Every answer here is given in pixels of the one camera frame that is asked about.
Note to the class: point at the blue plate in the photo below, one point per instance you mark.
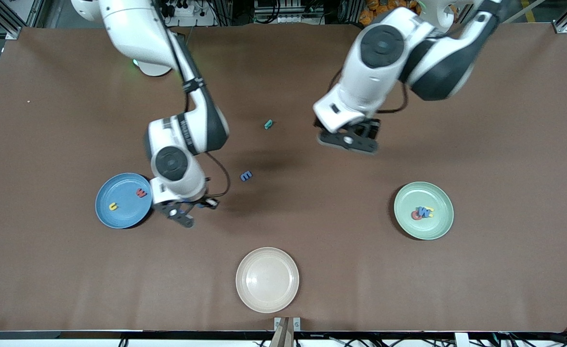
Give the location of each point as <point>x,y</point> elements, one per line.
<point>124,214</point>

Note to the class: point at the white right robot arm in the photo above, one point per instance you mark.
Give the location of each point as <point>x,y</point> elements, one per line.
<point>138,29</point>

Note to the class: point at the light green plate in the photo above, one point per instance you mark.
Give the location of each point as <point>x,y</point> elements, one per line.
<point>437,226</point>

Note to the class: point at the red letter Q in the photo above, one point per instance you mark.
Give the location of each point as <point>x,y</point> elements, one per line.
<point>413,215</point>

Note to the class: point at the yellow letter H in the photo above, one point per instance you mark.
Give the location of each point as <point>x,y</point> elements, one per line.
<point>431,209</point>

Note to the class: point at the red letter m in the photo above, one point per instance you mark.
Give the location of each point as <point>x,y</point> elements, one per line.
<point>141,193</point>

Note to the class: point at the brown table mat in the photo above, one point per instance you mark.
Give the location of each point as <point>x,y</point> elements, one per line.
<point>71,270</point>

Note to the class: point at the blue letter W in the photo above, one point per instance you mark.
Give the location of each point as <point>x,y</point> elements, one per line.
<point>424,212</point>

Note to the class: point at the white power strip with plugs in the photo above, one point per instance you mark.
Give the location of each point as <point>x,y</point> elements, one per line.
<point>191,10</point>

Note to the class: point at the blue letter m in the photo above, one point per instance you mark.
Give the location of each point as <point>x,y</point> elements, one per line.
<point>246,176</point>

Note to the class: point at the long white power strip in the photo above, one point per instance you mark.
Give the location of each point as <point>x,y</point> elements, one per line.
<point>288,19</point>

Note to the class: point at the grey metal mount bracket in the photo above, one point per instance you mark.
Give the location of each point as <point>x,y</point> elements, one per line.
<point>296,325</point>

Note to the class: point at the beige plate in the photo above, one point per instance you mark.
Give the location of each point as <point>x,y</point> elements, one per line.
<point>267,279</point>

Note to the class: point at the teal letter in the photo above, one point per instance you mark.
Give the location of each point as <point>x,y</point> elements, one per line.
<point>268,124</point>

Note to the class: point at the orange snack bag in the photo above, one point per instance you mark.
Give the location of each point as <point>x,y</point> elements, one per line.
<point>375,5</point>

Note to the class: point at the tan mount pole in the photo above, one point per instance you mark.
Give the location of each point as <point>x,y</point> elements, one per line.
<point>283,337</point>

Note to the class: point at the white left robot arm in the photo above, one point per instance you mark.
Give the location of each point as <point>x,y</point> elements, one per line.
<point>370,82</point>

